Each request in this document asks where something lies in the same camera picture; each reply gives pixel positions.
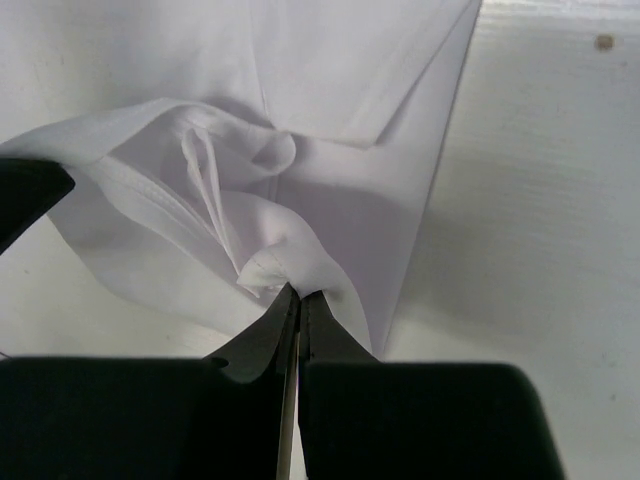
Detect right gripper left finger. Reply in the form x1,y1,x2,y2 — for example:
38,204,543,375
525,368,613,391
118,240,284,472
1,287,300,479

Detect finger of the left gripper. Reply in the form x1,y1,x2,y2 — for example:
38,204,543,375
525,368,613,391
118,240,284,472
0,157,75,253

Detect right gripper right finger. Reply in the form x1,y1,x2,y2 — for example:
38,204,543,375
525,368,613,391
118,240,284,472
299,293,565,479

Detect white t shirt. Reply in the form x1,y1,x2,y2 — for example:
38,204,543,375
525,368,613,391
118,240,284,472
1,1,480,354

